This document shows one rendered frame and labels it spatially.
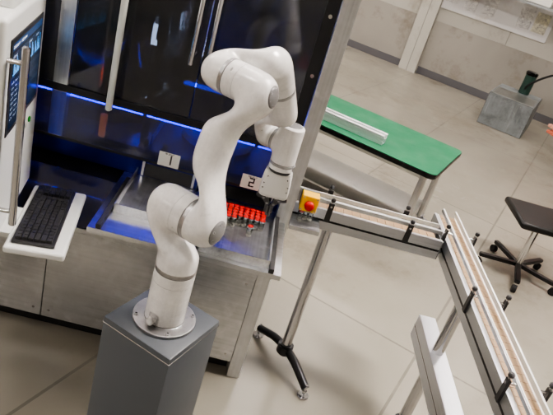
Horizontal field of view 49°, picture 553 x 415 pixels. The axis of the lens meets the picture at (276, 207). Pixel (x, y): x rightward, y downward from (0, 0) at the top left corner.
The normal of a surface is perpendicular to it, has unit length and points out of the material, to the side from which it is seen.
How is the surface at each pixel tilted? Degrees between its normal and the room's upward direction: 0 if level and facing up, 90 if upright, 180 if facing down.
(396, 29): 90
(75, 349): 0
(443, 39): 90
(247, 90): 75
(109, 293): 90
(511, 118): 90
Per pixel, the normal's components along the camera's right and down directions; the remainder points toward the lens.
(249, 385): 0.26, -0.85
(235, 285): -0.05, 0.45
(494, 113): -0.48, 0.29
